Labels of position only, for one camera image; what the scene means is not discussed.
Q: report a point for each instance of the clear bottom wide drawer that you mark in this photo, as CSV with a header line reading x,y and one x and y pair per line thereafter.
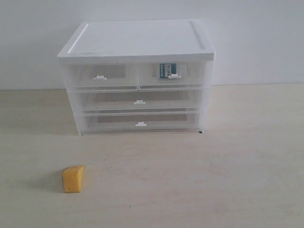
x,y
141,121

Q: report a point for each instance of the white teal labelled bottle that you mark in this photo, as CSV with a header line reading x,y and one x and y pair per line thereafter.
x,y
168,71

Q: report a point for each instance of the white plastic drawer cabinet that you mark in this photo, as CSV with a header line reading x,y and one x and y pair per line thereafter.
x,y
135,43

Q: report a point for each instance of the clear wide drawer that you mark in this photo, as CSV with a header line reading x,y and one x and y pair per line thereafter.
x,y
140,100
141,121

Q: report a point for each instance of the yellow cheese wedge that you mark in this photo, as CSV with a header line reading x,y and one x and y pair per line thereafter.
x,y
72,179

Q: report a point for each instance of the clear middle wide drawer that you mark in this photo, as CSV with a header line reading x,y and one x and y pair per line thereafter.
x,y
140,100

